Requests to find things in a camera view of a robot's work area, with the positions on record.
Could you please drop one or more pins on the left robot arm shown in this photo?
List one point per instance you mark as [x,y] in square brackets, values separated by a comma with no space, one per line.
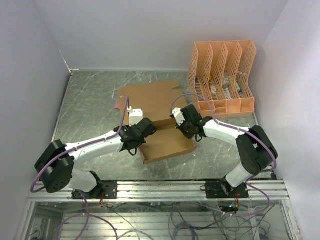
[59,165]

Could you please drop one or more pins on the orange plastic file rack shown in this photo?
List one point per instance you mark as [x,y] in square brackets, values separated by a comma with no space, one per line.
[218,77]

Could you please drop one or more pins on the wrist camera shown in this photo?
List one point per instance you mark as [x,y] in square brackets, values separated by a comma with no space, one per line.
[135,115]
[177,114]

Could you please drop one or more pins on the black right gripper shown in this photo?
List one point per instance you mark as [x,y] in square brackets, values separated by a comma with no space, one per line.
[189,136]

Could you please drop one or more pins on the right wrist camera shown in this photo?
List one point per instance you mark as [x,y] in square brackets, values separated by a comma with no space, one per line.
[177,114]

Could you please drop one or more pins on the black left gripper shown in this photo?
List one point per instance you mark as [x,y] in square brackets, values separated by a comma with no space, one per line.
[128,127]

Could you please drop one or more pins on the brown cardboard box sheet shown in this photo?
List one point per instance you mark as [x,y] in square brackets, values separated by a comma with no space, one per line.
[155,100]

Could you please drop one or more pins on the aluminium frame rail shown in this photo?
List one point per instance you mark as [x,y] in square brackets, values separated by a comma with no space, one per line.
[166,191]

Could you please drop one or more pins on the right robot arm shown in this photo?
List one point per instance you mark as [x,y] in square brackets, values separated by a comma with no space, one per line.
[252,150]

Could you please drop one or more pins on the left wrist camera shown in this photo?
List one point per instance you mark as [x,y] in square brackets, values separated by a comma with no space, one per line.
[135,115]

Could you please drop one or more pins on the pink book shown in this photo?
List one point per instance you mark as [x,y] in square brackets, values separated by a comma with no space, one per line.
[117,105]

